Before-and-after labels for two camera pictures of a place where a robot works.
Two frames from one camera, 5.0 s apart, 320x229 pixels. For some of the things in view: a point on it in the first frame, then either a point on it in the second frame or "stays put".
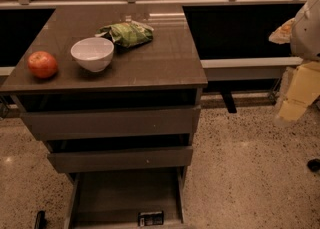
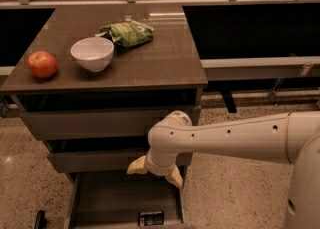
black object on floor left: [41, 222] stays put
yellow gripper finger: [282, 35] to [159, 160]
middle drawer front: [120, 159] stays put
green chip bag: [127, 34] stays put
